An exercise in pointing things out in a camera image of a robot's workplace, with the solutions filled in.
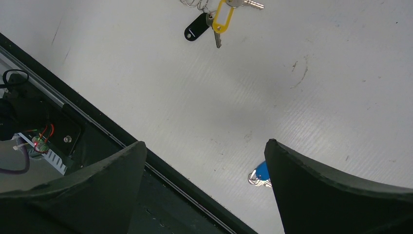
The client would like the keyring bunch with tags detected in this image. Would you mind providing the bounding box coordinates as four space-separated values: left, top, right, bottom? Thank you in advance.
181 0 264 49

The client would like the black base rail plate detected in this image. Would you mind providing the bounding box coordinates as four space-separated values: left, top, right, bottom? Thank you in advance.
0 36 253 234

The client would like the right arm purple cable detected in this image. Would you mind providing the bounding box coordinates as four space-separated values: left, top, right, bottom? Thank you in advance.
0 136 31 176

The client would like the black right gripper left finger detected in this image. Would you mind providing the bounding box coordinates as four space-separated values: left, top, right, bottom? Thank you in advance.
0 141 147 234

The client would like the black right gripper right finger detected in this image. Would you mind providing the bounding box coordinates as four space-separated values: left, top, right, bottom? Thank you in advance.
264 139 413 234

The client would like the blue tag key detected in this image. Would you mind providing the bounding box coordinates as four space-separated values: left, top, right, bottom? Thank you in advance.
247 161 272 188

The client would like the white slotted cable duct right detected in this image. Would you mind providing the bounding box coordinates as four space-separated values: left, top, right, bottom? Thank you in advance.
18 133 68 176

